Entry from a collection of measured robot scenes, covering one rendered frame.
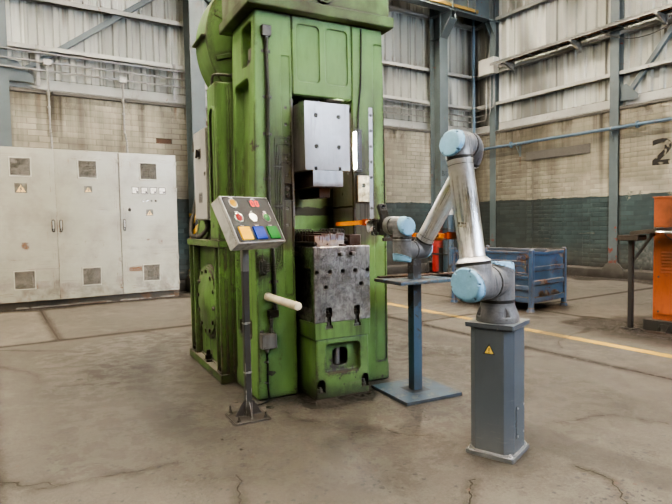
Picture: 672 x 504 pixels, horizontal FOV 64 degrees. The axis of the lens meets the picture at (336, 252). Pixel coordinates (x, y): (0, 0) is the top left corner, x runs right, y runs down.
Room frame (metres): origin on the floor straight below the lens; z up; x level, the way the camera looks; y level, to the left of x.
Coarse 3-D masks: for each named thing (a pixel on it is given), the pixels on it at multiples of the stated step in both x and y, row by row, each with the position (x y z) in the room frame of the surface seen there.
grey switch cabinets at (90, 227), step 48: (0, 192) 6.86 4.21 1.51; (48, 192) 7.13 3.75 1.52; (96, 192) 7.46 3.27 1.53; (144, 192) 7.80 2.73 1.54; (0, 240) 6.85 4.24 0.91; (48, 240) 7.12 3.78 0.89; (96, 240) 7.44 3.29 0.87; (144, 240) 7.79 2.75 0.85; (0, 288) 6.83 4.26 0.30; (48, 288) 7.11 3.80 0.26; (96, 288) 7.43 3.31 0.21; (144, 288) 7.78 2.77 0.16
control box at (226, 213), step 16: (224, 208) 2.75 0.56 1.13; (240, 208) 2.83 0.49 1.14; (256, 208) 2.92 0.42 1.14; (224, 224) 2.75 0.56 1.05; (240, 224) 2.76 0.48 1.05; (256, 224) 2.85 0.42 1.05; (272, 224) 2.94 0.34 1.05; (240, 240) 2.70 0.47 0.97; (256, 240) 2.78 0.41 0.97; (272, 240) 2.87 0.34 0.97
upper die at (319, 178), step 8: (296, 176) 3.41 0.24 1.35; (304, 176) 3.31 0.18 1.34; (312, 176) 3.20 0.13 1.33; (320, 176) 3.22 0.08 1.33; (328, 176) 3.24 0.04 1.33; (336, 176) 3.27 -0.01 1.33; (296, 184) 3.42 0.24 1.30; (304, 184) 3.31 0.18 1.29; (312, 184) 3.21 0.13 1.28; (320, 184) 3.22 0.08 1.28; (328, 184) 3.24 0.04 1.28; (336, 184) 3.27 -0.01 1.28
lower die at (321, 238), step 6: (300, 234) 3.49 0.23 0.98; (306, 234) 3.40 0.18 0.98; (312, 234) 3.32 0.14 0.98; (318, 234) 3.25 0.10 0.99; (324, 234) 3.23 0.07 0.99; (330, 234) 3.25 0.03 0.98; (336, 234) 3.27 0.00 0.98; (342, 234) 3.28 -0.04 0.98; (300, 240) 3.38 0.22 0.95; (306, 240) 3.30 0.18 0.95; (312, 240) 3.22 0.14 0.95; (318, 240) 3.21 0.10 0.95; (324, 240) 3.23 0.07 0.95; (330, 240) 3.25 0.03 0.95; (336, 240) 3.27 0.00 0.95; (342, 240) 3.28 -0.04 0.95; (312, 246) 3.22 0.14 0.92
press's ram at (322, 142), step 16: (304, 112) 3.18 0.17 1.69; (320, 112) 3.22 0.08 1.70; (336, 112) 3.27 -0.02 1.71; (304, 128) 3.18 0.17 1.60; (320, 128) 3.22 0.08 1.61; (336, 128) 3.27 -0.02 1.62; (304, 144) 3.18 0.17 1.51; (320, 144) 3.22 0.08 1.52; (336, 144) 3.27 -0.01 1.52; (304, 160) 3.18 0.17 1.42; (320, 160) 3.22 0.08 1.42; (336, 160) 3.27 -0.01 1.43
